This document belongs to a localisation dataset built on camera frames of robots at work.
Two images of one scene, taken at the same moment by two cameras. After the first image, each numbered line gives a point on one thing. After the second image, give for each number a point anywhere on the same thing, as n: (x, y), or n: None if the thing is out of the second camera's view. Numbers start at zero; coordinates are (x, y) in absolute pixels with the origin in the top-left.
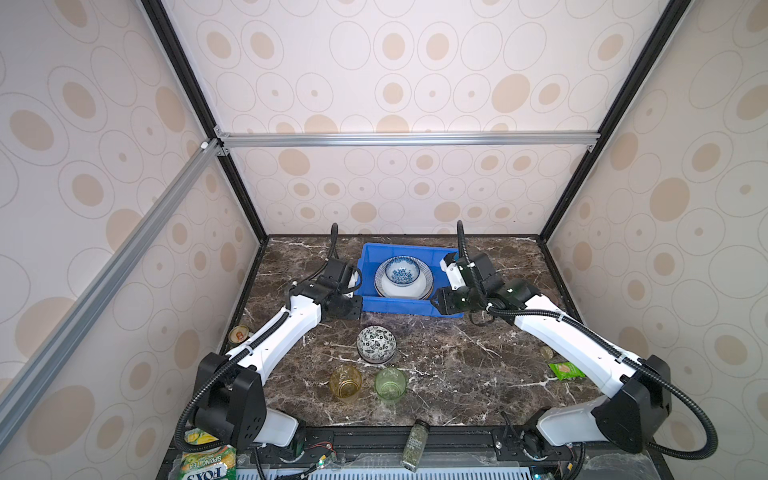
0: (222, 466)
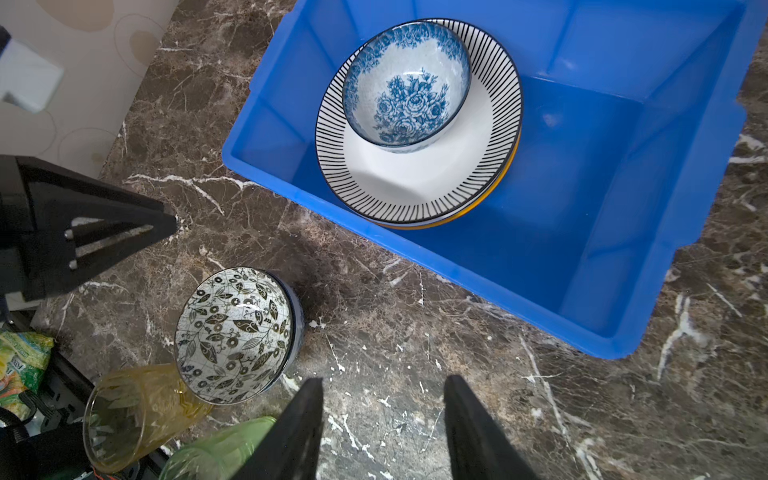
0: (24, 360)
